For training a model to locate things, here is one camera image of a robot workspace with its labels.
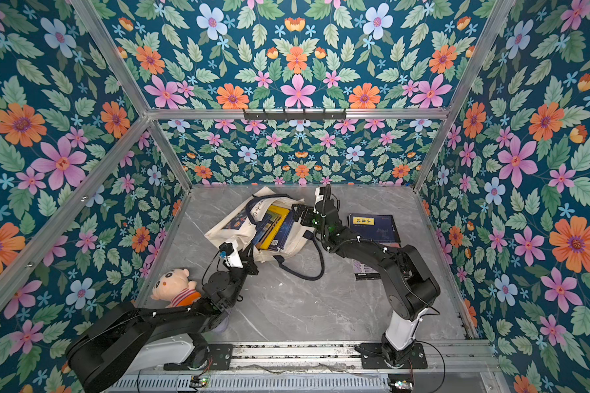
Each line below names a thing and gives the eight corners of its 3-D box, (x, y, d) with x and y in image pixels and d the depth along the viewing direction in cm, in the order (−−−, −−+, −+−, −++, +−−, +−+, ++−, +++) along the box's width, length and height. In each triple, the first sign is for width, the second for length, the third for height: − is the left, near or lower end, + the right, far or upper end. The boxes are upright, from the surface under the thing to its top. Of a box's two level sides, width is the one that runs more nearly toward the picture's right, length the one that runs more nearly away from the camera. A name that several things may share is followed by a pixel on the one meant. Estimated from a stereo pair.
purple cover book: (354, 280, 92) (355, 277, 89) (353, 264, 96) (354, 261, 94) (379, 280, 92) (381, 277, 89) (376, 264, 96) (378, 261, 94)
